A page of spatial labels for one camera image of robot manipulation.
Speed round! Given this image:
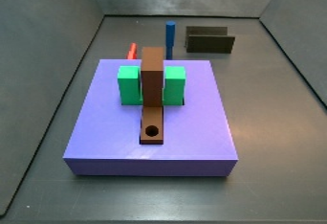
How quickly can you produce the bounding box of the black angle bracket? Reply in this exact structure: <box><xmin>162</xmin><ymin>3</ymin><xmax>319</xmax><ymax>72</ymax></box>
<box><xmin>186</xmin><ymin>26</ymin><xmax>235</xmax><ymax>54</ymax></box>

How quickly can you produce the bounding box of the green right block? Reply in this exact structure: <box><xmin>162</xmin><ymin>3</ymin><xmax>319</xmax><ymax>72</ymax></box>
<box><xmin>163</xmin><ymin>66</ymin><xmax>187</xmax><ymax>105</ymax></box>

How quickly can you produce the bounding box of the green left block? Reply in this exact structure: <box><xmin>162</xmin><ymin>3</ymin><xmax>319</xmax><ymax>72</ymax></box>
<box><xmin>117</xmin><ymin>66</ymin><xmax>140</xmax><ymax>105</ymax></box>

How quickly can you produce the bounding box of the purple board block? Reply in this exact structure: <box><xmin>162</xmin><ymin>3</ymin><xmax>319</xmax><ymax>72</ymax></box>
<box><xmin>64</xmin><ymin>59</ymin><xmax>238</xmax><ymax>176</ymax></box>

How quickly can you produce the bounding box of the red cylinder peg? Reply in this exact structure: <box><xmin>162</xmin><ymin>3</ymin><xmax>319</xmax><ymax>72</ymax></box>
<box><xmin>127</xmin><ymin>43</ymin><xmax>136</xmax><ymax>59</ymax></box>

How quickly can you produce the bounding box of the green block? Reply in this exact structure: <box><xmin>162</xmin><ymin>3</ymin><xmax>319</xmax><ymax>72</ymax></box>
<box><xmin>163</xmin><ymin>66</ymin><xmax>187</xmax><ymax>105</ymax></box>
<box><xmin>117</xmin><ymin>66</ymin><xmax>140</xmax><ymax>105</ymax></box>

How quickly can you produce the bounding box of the blue cylinder peg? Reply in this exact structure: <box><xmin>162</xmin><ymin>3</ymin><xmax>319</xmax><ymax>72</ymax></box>
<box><xmin>166</xmin><ymin>21</ymin><xmax>175</xmax><ymax>59</ymax></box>

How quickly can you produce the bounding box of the brown L-shaped block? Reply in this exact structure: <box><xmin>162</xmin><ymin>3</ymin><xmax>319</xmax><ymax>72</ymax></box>
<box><xmin>140</xmin><ymin>47</ymin><xmax>164</xmax><ymax>145</ymax></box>

